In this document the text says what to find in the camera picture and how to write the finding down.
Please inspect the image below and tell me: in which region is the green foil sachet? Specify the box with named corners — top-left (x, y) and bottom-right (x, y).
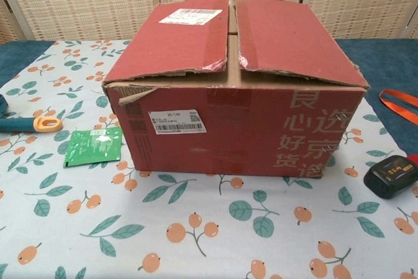
top-left (63, 126), bottom-right (124, 168)

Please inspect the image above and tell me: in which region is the red cardboard box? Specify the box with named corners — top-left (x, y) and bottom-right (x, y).
top-left (101, 0), bottom-right (370, 180)

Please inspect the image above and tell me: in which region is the teal tool with orange end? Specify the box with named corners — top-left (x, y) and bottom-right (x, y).
top-left (0, 116), bottom-right (63, 134)

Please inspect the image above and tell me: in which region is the black case with gold print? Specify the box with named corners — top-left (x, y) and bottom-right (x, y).
top-left (363, 154), bottom-right (418, 200)

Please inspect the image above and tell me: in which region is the orange ribbon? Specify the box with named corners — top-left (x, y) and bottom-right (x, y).
top-left (378, 89), bottom-right (418, 120)

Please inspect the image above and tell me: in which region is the white fruit-print tablecloth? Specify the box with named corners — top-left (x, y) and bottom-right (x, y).
top-left (0, 39), bottom-right (418, 279)

